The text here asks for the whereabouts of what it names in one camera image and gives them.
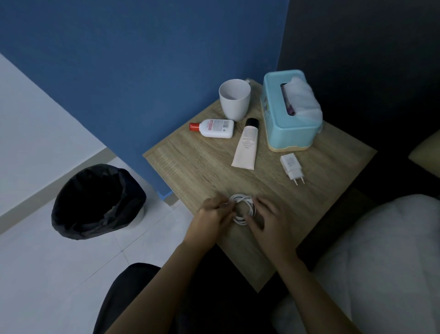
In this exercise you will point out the person's left hand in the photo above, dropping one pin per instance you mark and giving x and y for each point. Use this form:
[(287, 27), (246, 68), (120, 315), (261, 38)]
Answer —
[(209, 223)]

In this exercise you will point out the person's right hand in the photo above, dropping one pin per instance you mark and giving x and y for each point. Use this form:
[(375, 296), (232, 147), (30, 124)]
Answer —
[(273, 230)]

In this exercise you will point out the wooden nightstand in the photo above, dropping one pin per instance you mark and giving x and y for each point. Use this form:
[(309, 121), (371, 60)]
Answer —
[(213, 161)]

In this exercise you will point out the white charger plug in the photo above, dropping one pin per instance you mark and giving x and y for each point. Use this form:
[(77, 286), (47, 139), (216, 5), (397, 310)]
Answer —
[(292, 167)]

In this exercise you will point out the white tube black cap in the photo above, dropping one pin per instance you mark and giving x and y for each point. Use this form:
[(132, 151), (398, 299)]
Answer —
[(246, 144)]

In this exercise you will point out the white lotion bottle red cap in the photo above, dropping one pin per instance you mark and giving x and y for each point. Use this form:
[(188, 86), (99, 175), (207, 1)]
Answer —
[(213, 128)]

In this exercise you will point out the teal tissue box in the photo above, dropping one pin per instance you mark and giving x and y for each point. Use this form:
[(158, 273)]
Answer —
[(285, 130)]

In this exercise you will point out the white mug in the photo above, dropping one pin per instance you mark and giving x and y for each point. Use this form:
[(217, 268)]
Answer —
[(234, 99)]

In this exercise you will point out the person's right forearm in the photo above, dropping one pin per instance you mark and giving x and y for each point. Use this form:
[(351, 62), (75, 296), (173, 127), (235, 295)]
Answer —
[(312, 299)]

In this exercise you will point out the person's left forearm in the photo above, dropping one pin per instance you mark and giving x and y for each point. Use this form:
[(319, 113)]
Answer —
[(154, 296)]

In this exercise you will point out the white trash bin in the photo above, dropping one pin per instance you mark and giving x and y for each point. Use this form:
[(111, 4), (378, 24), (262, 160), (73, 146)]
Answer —
[(140, 213)]

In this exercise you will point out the white duvet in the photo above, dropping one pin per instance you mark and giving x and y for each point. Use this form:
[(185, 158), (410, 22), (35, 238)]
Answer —
[(378, 261)]

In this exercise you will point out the black lined trash bin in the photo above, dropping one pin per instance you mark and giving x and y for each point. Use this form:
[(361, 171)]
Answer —
[(96, 203)]

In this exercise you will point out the white facial tissues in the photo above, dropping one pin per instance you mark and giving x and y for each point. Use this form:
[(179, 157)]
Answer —
[(302, 96)]

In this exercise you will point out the beige bed frame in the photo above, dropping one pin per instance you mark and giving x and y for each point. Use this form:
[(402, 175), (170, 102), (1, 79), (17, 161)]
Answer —
[(426, 155)]

